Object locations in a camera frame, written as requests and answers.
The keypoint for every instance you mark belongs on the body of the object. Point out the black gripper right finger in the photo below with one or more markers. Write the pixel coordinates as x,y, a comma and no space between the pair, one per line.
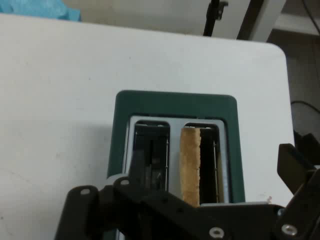
292,165

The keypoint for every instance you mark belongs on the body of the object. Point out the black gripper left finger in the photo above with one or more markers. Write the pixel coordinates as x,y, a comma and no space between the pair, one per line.
130,205

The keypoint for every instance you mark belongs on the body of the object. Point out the black stand base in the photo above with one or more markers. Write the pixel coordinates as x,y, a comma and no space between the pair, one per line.
308,140

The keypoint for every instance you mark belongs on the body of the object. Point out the brown toast slice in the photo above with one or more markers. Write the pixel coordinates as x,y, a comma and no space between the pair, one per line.
190,162

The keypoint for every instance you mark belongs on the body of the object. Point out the dark green two-slot toaster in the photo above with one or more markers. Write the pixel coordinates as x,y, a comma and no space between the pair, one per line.
175,105

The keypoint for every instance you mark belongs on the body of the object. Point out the white cabinet panel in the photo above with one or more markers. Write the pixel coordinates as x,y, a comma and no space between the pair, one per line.
265,17

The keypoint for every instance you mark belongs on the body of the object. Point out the blue cloth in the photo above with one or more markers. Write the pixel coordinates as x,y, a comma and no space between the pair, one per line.
37,7

